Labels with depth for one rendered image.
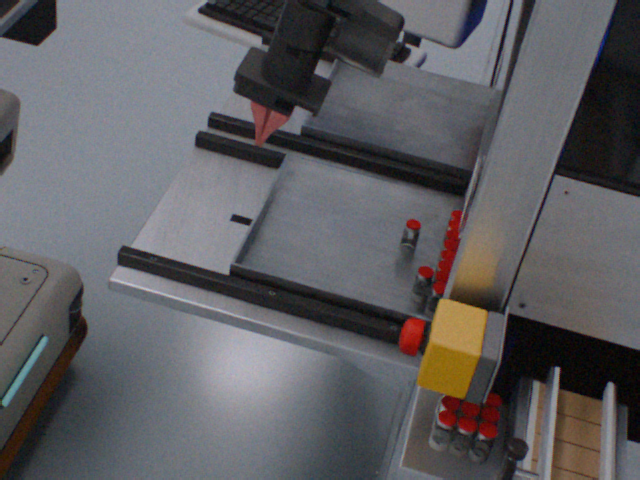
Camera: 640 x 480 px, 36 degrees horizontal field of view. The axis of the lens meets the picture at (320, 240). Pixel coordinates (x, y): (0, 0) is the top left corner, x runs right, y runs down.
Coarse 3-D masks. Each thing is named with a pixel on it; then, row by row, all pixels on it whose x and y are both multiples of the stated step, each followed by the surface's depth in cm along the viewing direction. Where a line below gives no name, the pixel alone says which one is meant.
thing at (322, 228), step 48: (288, 192) 142; (336, 192) 143; (384, 192) 143; (432, 192) 141; (288, 240) 134; (336, 240) 135; (384, 240) 137; (432, 240) 138; (288, 288) 123; (336, 288) 128; (384, 288) 129
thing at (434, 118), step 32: (352, 96) 164; (384, 96) 166; (416, 96) 167; (448, 96) 169; (480, 96) 168; (320, 128) 156; (352, 128) 157; (384, 128) 158; (416, 128) 160; (448, 128) 161; (480, 128) 163; (416, 160) 148; (448, 160) 154
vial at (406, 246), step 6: (408, 228) 133; (402, 234) 134; (408, 234) 133; (414, 234) 133; (402, 240) 134; (408, 240) 134; (414, 240) 134; (402, 246) 135; (408, 246) 134; (414, 246) 134; (408, 252) 135
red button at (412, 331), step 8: (408, 320) 106; (416, 320) 106; (408, 328) 105; (416, 328) 105; (400, 336) 106; (408, 336) 105; (416, 336) 105; (424, 336) 106; (400, 344) 106; (408, 344) 105; (416, 344) 105; (408, 352) 106; (416, 352) 105
